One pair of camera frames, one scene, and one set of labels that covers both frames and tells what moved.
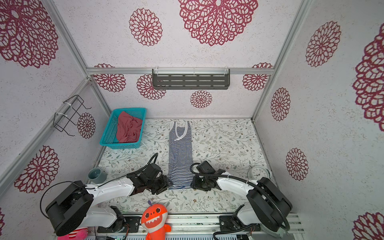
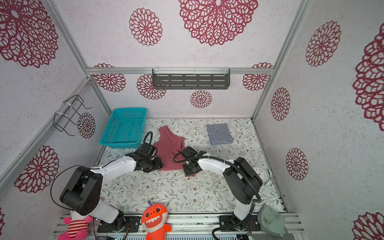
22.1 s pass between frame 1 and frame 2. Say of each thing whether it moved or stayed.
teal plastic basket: stayed
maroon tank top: moved
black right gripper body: moved
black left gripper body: moved
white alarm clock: stayed
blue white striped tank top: moved
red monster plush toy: stayed
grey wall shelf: stayed
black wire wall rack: stayed
